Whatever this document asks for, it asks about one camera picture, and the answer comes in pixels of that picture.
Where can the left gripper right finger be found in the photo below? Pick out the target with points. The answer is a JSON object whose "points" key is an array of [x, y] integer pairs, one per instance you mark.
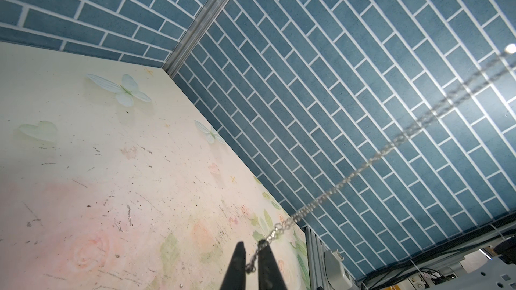
{"points": [[269, 274]]}

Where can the white plastic bracket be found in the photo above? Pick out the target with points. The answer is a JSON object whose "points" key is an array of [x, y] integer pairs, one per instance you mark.
{"points": [[337, 276]]}

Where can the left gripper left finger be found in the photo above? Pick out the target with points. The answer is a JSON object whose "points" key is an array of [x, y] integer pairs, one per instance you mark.
{"points": [[235, 277]]}

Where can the aluminium front rail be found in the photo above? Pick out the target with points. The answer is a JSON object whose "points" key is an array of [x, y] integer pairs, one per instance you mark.
{"points": [[315, 252]]}

